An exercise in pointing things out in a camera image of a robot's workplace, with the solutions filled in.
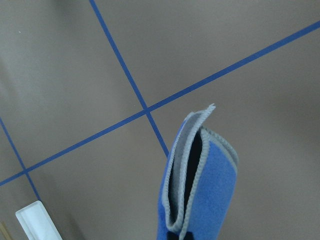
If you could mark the white wooden towel rack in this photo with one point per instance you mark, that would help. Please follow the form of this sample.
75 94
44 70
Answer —
31 222

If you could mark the blue microfiber towel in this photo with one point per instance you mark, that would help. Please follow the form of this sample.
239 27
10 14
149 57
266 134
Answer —
198 182

